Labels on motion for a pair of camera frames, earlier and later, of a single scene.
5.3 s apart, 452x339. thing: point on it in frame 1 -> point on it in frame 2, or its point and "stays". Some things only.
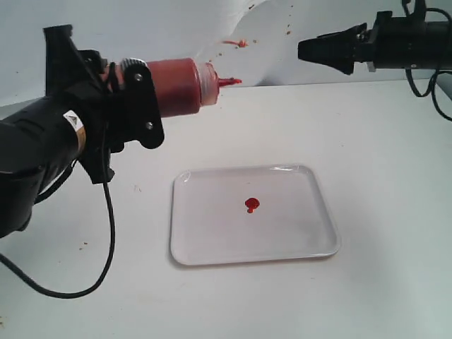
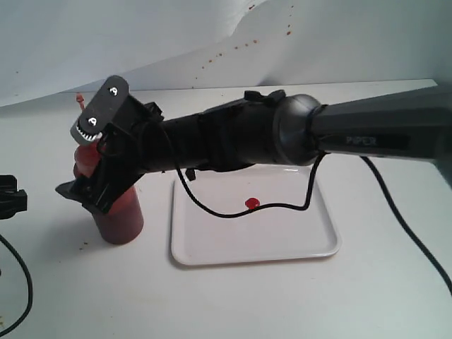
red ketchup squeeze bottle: [183, 86] -> [123, 224]
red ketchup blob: [252, 203] stays
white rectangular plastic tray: [250, 213] stays
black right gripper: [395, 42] -> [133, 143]
